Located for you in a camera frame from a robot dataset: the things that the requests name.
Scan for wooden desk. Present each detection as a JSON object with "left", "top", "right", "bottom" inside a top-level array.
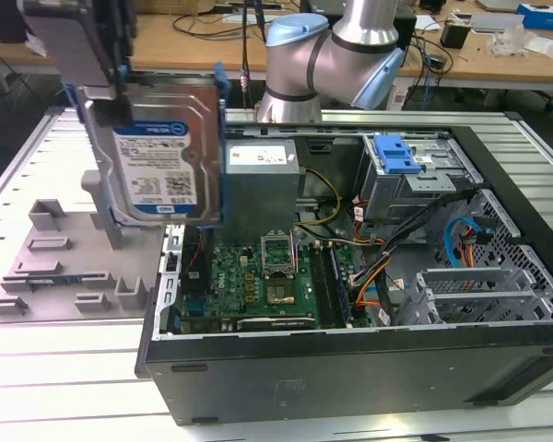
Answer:
[
  {"left": 0, "top": 12, "right": 277, "bottom": 108},
  {"left": 398, "top": 8, "right": 553, "bottom": 111}
]

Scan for blue network cable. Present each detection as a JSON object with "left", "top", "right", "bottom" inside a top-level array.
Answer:
[{"left": 421, "top": 43, "right": 434, "bottom": 110}]

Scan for hard disk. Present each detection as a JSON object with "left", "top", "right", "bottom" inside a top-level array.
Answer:
[{"left": 59, "top": 62, "right": 231, "bottom": 231}]

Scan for RAM stick in rack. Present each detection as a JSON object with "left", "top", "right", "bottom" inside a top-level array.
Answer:
[{"left": 25, "top": 274, "right": 82, "bottom": 285}]

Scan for blue data wire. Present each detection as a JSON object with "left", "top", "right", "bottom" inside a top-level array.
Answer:
[{"left": 444, "top": 215, "right": 483, "bottom": 268}]

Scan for grey parts rack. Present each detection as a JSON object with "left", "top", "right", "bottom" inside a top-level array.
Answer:
[{"left": 0, "top": 169, "right": 171, "bottom": 326}]

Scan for grey power supply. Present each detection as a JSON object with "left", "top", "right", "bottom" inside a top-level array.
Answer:
[{"left": 219, "top": 140, "right": 305, "bottom": 243}]

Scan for black PC case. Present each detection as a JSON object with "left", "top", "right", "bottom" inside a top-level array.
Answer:
[{"left": 135, "top": 120, "right": 553, "bottom": 427}]

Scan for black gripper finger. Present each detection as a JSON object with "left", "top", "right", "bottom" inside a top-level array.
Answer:
[{"left": 94, "top": 98, "right": 134, "bottom": 134}]

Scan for installed RAM stick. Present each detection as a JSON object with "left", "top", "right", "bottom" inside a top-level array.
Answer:
[{"left": 329, "top": 243, "right": 354, "bottom": 326}]

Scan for black RAM slot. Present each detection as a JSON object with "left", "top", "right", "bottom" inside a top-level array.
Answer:
[{"left": 309, "top": 243, "right": 336, "bottom": 329}]

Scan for locking lever wire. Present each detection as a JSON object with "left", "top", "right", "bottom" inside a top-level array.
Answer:
[{"left": 291, "top": 227, "right": 302, "bottom": 273}]

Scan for orange wire bundle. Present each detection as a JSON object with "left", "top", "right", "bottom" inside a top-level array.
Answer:
[{"left": 355, "top": 271, "right": 389, "bottom": 309}]

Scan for green motherboard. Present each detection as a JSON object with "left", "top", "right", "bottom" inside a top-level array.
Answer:
[{"left": 180, "top": 241, "right": 368, "bottom": 332}]

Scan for black cable with silver plug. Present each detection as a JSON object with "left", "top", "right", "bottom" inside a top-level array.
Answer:
[{"left": 240, "top": 0, "right": 251, "bottom": 108}]

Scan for crumpled plastic bag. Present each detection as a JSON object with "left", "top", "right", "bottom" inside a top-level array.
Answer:
[{"left": 25, "top": 30, "right": 48, "bottom": 59}]

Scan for CPU socket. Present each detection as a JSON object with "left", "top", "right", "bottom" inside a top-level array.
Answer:
[{"left": 265, "top": 283, "right": 299, "bottom": 307}]

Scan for blue cardboard box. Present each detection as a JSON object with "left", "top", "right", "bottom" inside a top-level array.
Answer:
[{"left": 515, "top": 3, "right": 553, "bottom": 31}]

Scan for grey drive cage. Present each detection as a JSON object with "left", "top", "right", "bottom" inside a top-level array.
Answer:
[{"left": 357, "top": 133, "right": 485, "bottom": 223}]

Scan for clear plastic bags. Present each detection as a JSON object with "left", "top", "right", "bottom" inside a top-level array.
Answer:
[{"left": 488, "top": 27, "right": 553, "bottom": 64}]

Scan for yellow wire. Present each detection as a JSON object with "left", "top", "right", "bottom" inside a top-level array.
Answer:
[{"left": 294, "top": 169, "right": 342, "bottom": 227}]

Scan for grey disk bay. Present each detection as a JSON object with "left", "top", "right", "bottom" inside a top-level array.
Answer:
[{"left": 403, "top": 266, "right": 553, "bottom": 326}]

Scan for black graphics card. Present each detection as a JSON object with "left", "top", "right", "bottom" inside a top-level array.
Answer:
[{"left": 236, "top": 315, "right": 318, "bottom": 331}]

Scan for blue plastic latch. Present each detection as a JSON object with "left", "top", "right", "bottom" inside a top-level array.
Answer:
[{"left": 372, "top": 133, "right": 424, "bottom": 176}]

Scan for metal socket cover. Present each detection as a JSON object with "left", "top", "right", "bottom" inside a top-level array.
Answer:
[{"left": 260, "top": 233, "right": 300, "bottom": 278}]

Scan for orange power wire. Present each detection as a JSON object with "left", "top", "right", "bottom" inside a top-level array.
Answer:
[{"left": 459, "top": 232, "right": 492, "bottom": 271}]

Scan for small black box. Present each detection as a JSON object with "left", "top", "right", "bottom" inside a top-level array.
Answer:
[{"left": 441, "top": 21, "right": 471, "bottom": 50}]

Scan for black cable bundle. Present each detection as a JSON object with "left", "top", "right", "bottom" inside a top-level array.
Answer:
[{"left": 349, "top": 191, "right": 478, "bottom": 286}]

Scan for black computer tower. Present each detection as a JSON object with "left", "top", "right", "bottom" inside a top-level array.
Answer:
[{"left": 0, "top": 0, "right": 33, "bottom": 45}]

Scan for flat grey box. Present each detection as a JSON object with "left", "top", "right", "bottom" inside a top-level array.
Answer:
[{"left": 469, "top": 12, "right": 526, "bottom": 33}]

